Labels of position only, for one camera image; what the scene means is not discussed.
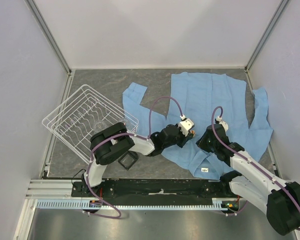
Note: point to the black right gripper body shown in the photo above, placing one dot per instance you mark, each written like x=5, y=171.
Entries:
x=206, y=143

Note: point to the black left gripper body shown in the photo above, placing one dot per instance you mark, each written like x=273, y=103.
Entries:
x=179, y=140

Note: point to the light blue button shirt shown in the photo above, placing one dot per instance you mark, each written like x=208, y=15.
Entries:
x=201, y=96

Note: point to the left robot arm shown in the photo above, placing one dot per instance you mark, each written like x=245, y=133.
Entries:
x=116, y=141

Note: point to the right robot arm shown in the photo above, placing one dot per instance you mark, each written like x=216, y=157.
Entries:
x=278, y=199

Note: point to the clear drinking glass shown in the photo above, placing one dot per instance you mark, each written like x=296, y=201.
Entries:
x=99, y=126

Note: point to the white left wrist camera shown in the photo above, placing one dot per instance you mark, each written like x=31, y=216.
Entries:
x=186, y=126

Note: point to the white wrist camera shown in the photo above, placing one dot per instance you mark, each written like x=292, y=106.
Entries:
x=186, y=126
x=220, y=121

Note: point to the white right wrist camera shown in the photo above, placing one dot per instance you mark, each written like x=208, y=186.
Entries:
x=220, y=121

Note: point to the small black square frame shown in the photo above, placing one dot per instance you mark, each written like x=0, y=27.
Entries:
x=128, y=159

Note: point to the light blue cable duct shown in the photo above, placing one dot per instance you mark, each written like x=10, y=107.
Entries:
x=79, y=204

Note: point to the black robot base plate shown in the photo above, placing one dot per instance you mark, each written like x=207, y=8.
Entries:
x=162, y=191

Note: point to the white wire dish rack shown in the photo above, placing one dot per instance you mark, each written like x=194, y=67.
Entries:
x=71, y=124

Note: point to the aluminium frame rail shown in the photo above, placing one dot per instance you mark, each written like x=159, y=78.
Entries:
x=39, y=189

